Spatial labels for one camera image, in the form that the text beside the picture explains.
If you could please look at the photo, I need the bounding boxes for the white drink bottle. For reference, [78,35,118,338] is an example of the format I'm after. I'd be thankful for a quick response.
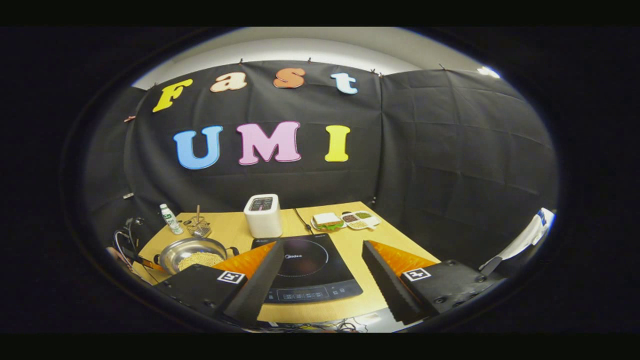
[159,203,184,236]

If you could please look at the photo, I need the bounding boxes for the white toaster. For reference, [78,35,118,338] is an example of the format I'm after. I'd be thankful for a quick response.
[243,193,284,239]

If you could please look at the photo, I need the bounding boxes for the sandwich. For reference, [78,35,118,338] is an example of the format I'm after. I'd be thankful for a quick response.
[310,212,346,232]

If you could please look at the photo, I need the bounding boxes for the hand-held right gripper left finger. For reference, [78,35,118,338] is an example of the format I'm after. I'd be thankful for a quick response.
[152,241,285,328]

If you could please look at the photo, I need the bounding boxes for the thin black cable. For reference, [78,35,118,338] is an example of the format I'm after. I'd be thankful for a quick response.
[112,217,147,271]

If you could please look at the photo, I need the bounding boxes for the stainless steel pot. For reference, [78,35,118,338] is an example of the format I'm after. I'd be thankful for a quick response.
[153,237,240,276]

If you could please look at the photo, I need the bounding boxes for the black power cable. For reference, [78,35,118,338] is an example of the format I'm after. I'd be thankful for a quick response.
[293,208,315,236]

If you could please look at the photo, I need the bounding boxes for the pile of yellow soybeans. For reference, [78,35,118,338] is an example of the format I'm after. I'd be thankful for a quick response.
[178,252,224,272]

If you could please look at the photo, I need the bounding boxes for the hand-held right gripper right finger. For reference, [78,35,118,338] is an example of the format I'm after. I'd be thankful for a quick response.
[362,240,503,325]

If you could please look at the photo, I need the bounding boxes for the white divided snack tray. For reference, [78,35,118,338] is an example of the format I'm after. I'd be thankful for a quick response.
[341,210,381,230]

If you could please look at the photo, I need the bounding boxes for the wire utensil basket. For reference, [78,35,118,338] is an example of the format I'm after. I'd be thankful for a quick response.
[184,215,213,239]

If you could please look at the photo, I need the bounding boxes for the black induction cooktop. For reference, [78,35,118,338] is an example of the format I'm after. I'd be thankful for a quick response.
[250,233,364,305]

